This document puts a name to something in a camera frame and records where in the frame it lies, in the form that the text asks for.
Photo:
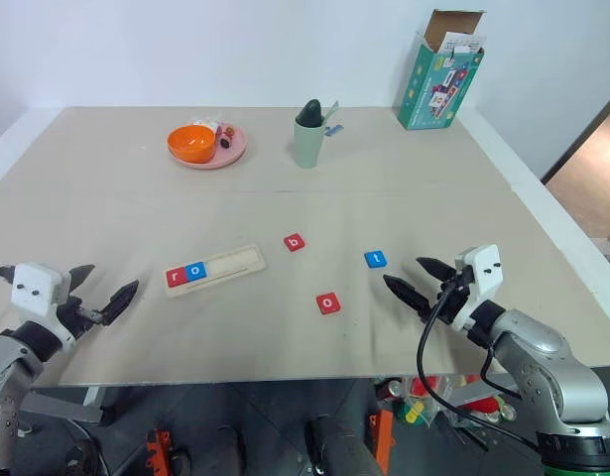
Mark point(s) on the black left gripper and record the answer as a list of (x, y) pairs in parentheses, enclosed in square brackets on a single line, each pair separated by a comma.
[(77, 313)]

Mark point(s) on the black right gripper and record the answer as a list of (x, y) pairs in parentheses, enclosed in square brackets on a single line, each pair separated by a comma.
[(453, 302)]

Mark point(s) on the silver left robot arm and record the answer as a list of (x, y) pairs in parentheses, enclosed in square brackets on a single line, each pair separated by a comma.
[(7, 367)]

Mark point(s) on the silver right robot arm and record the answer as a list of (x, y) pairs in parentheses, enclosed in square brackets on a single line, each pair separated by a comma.
[(547, 367)]

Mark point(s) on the blue letter tile t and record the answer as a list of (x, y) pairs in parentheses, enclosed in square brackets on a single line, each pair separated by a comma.
[(375, 259)]

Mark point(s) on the red letter tile r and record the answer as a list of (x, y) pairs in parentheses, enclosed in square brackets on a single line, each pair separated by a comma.
[(176, 278)]

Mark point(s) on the red letter tile o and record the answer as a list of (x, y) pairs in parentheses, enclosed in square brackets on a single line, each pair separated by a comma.
[(329, 303)]

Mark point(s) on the blue letter tile o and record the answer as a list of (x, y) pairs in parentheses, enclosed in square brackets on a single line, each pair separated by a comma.
[(196, 272)]

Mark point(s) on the red letter tile b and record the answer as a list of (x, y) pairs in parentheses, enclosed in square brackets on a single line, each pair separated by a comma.
[(294, 242)]

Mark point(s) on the wooden letter tray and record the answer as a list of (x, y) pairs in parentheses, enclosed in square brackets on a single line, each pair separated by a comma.
[(235, 265)]

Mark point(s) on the red drink can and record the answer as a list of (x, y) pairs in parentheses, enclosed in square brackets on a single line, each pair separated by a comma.
[(395, 388)]

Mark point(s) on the yellow and green toy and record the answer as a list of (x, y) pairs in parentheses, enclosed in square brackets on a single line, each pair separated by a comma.
[(408, 411)]

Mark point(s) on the red toy fruit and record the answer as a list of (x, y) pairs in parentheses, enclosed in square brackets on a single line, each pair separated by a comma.
[(488, 405)]

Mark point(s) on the orange metal stand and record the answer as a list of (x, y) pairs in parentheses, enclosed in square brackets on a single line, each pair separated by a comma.
[(383, 441)]

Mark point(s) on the orange plastic bowl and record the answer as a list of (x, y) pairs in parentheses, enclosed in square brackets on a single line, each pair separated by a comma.
[(191, 144)]

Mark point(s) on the orange clamp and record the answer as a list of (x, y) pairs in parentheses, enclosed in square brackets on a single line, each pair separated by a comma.
[(158, 451)]

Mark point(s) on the small blue flat piece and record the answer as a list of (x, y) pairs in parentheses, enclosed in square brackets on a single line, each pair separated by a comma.
[(334, 130)]

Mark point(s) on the pale green cup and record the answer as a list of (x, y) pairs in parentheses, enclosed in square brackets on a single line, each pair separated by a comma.
[(308, 146)]

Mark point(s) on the large dark rounded shape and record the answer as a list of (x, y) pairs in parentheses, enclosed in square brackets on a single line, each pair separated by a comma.
[(341, 448)]

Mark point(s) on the teal cardboard game box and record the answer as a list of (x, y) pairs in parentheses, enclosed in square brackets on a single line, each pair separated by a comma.
[(433, 94)]

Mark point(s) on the pink round plate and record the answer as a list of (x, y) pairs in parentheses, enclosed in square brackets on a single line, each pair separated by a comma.
[(232, 151)]

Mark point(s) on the pale green plastic utensil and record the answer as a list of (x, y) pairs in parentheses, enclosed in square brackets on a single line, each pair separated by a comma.
[(330, 111)]

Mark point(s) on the white and red small packet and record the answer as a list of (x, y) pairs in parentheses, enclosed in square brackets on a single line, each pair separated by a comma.
[(207, 123)]

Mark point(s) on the dark green toy vegetable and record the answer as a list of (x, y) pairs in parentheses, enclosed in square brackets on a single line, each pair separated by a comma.
[(309, 113)]

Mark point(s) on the white paper sheets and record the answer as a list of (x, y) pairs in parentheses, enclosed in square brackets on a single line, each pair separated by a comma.
[(463, 43)]

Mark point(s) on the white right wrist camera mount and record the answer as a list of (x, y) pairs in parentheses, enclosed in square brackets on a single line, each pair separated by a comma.
[(485, 270)]

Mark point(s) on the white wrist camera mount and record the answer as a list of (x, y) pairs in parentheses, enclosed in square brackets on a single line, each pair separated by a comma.
[(485, 270), (34, 290)]

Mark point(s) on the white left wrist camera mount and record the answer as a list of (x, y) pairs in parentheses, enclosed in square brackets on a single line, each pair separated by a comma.
[(34, 290)]

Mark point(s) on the grey metal table bracket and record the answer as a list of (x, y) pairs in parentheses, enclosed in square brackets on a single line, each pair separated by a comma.
[(66, 406), (475, 392)]

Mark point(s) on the dark door frame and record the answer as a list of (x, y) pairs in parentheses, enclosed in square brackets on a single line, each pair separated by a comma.
[(582, 134)]

